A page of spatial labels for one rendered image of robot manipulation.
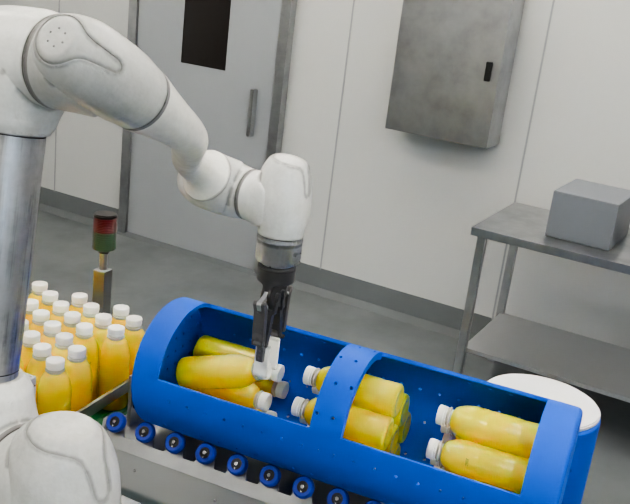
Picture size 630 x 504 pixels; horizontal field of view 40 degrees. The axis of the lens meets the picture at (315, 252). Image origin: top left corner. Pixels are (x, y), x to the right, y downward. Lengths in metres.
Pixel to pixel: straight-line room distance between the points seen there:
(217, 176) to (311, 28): 3.80
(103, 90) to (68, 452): 0.50
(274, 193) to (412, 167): 3.59
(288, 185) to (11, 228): 0.53
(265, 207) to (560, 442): 0.68
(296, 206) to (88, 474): 0.63
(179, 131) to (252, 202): 0.36
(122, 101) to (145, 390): 0.80
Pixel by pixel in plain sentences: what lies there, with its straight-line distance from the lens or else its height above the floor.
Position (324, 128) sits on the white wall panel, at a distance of 5.41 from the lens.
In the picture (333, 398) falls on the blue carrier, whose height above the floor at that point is 1.18.
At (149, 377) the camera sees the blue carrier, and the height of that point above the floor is 1.12.
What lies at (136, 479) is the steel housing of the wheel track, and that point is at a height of 0.86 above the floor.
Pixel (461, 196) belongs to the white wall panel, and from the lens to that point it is 5.10.
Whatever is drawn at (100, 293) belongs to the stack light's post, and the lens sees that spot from 2.48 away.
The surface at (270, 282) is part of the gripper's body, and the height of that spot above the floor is 1.37.
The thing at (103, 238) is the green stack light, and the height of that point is 1.20.
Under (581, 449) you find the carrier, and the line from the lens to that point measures 2.14.
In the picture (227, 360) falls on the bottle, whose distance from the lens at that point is 1.81.
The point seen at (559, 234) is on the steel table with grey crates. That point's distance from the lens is 4.19.
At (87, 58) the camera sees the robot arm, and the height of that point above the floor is 1.81.
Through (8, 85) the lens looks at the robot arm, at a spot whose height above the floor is 1.75.
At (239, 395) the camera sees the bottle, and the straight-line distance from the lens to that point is 1.88.
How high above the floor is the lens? 1.95
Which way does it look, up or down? 18 degrees down
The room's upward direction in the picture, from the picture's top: 7 degrees clockwise
